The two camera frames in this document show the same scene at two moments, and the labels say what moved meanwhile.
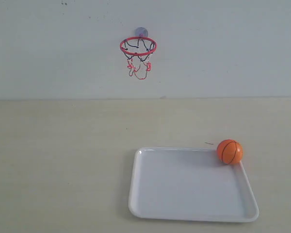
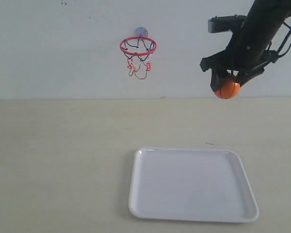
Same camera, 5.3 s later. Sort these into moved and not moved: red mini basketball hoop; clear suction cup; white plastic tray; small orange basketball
Moved: small orange basketball
Not moved: white plastic tray; red mini basketball hoop; clear suction cup
